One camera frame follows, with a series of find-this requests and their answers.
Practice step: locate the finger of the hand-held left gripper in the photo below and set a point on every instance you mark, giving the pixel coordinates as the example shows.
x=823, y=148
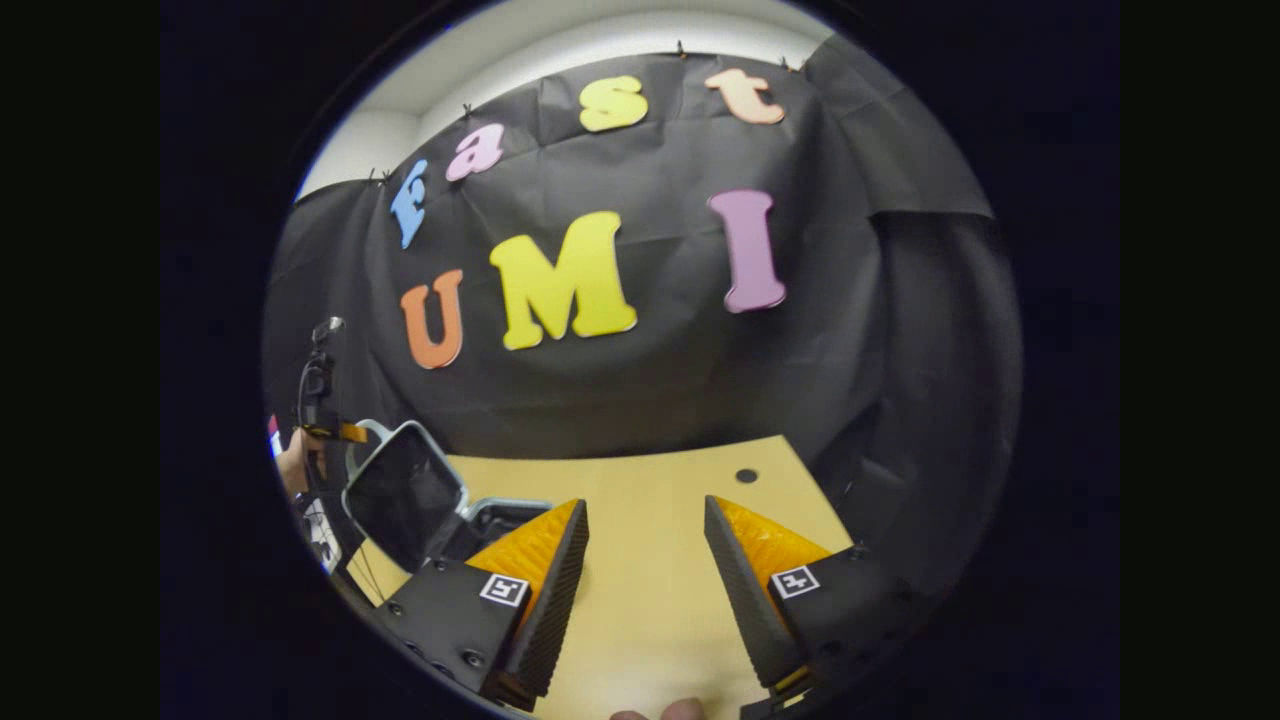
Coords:
x=350, y=433
x=320, y=530

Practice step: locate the black backdrop cloth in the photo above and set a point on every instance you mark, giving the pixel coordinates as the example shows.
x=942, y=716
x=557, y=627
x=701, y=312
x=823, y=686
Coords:
x=650, y=400

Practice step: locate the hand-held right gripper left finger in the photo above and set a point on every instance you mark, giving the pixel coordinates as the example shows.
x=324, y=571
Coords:
x=550, y=620

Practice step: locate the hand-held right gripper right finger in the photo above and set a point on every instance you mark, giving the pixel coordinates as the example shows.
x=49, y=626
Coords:
x=745, y=610

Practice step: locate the light blue small suitcase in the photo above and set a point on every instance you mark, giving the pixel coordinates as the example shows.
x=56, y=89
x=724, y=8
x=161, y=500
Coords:
x=400, y=500

